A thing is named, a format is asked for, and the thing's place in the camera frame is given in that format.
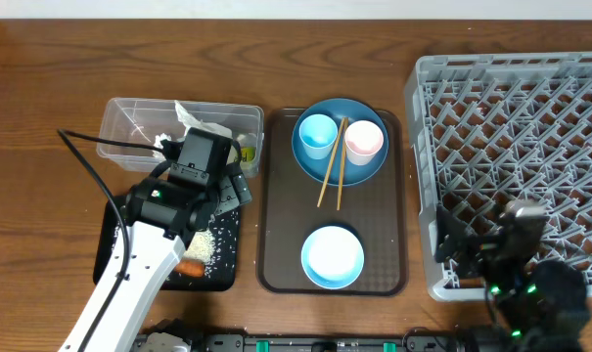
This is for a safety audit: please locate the pink cup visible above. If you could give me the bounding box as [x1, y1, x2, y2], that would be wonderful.
[344, 120, 385, 166]

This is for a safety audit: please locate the black plastic tray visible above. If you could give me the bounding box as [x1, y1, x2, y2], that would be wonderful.
[93, 203, 241, 291]

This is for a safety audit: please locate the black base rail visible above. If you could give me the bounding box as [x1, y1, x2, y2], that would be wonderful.
[129, 320, 522, 352]

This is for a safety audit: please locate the left wooden chopstick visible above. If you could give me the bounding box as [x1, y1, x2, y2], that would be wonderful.
[317, 117, 348, 208]

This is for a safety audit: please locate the clear plastic bin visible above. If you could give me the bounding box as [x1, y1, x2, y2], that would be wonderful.
[100, 98, 264, 178]

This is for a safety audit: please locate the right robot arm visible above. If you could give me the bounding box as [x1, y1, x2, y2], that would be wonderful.
[433, 199, 591, 351]

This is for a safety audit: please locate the spilled white rice pile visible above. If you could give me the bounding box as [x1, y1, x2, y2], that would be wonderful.
[112, 207, 241, 280]

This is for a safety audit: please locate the orange carrot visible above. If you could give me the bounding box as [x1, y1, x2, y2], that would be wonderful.
[174, 259, 205, 278]

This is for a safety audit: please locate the dark blue plate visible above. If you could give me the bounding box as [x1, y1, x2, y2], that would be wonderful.
[291, 97, 390, 188]

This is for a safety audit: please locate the large white tissue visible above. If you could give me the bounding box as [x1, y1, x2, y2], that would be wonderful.
[174, 101, 233, 139]

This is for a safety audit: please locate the light blue cup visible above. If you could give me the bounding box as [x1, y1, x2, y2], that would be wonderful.
[298, 113, 339, 159]

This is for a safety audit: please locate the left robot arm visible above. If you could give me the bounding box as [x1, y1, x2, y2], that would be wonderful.
[62, 161, 251, 351]

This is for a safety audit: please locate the grey dishwasher rack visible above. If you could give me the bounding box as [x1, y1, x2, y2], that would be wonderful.
[405, 52, 592, 301]

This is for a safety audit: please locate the foil snack wrapper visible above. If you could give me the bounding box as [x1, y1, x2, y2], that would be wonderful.
[240, 147, 256, 168]

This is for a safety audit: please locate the light blue rice bowl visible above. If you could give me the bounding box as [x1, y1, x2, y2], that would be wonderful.
[300, 226, 365, 290]

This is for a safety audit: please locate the small white tissue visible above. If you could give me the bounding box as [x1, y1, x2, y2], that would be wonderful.
[153, 133, 172, 160]

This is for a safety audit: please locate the brown serving tray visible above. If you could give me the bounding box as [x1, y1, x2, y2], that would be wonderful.
[257, 109, 408, 296]

